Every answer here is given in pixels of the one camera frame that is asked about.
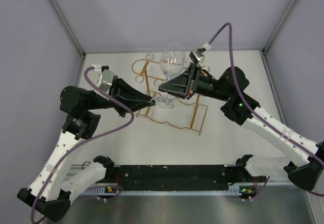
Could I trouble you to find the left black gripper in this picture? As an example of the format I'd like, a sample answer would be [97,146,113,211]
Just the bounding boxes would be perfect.
[85,76,155,118]

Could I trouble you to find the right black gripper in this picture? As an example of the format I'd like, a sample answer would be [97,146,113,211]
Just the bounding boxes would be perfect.
[158,63,230,102]

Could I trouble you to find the gold wire wine glass rack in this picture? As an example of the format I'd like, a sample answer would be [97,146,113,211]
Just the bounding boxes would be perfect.
[131,54,209,135]

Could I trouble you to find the clear wine glass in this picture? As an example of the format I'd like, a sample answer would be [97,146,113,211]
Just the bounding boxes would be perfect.
[152,42,185,109]

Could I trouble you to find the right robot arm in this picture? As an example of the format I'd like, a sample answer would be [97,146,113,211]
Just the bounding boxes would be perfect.
[158,63,323,192]

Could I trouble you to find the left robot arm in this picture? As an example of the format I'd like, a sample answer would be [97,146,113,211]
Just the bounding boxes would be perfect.
[17,71,155,222]

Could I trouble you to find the black base bar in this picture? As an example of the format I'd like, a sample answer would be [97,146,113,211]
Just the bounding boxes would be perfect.
[99,165,266,191]

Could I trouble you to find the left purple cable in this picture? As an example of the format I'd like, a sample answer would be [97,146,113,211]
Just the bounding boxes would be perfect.
[30,66,135,223]

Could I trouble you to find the purple cable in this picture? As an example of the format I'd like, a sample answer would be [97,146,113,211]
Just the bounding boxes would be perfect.
[30,66,135,223]
[202,22,324,198]

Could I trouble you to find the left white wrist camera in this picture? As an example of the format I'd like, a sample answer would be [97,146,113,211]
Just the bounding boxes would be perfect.
[92,64,115,92]

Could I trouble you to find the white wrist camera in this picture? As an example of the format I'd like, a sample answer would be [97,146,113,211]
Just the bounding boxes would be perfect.
[189,43,211,64]
[92,64,115,92]

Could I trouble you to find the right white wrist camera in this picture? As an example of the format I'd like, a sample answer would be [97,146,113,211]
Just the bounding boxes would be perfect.
[189,43,211,64]

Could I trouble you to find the left aluminium frame post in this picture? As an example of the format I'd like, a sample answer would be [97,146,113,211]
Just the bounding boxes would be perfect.
[48,0,86,58]

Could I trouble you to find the aluminium frame post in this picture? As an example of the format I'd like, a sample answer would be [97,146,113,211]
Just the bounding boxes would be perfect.
[262,0,300,55]
[48,0,86,58]

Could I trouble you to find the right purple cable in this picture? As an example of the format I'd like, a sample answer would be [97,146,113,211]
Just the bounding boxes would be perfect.
[202,22,324,198]

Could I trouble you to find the grey slotted cable duct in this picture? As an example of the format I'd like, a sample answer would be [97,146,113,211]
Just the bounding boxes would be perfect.
[81,185,242,196]

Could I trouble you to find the right aluminium frame post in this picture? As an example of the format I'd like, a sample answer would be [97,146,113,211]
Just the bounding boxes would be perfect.
[262,0,300,55]

